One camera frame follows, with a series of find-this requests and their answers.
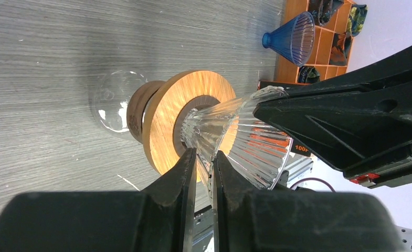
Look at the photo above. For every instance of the orange wooden compartment tray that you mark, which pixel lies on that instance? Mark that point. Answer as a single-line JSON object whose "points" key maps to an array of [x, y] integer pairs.
{"points": [[288, 72]]}

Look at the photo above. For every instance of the orange coffee filter box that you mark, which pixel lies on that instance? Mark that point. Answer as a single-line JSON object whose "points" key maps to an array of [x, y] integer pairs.
{"points": [[297, 147]]}

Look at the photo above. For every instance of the blue patterned rolled tie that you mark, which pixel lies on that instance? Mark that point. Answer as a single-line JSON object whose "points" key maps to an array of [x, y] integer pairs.
{"points": [[308, 75]]}

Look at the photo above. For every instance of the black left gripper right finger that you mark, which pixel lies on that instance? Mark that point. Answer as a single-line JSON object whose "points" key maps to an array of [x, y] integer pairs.
{"points": [[249, 219]]}

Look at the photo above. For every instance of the glass carafe with brown collar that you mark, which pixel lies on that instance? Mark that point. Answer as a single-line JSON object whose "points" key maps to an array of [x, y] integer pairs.
{"points": [[119, 100]]}

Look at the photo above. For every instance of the clear glass dripper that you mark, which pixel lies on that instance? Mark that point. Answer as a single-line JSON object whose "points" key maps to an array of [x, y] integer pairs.
{"points": [[255, 149]]}

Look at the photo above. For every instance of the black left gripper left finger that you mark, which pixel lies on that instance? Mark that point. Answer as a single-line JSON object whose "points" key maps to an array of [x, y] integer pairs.
{"points": [[157, 218]]}

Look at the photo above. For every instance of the green floral rolled tie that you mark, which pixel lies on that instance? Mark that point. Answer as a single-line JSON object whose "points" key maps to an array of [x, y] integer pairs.
{"points": [[356, 19]]}

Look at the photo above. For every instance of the blue glass dripper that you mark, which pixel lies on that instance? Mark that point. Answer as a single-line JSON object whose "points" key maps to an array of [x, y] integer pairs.
{"points": [[294, 40]]}

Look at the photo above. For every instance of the dark rolled tie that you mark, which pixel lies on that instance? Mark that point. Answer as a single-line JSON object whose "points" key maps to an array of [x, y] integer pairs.
{"points": [[323, 10]]}

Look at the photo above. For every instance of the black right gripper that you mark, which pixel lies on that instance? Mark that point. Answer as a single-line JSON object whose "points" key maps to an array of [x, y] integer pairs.
{"points": [[359, 123]]}

